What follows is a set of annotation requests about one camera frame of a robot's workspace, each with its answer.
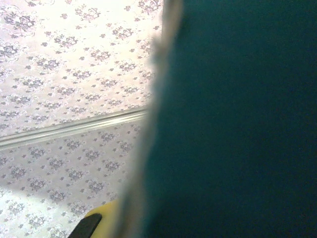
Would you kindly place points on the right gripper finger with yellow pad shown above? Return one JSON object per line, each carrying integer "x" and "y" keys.
{"x": 91, "y": 223}

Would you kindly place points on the white and blue paper box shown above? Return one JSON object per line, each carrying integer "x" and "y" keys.
{"x": 235, "y": 124}

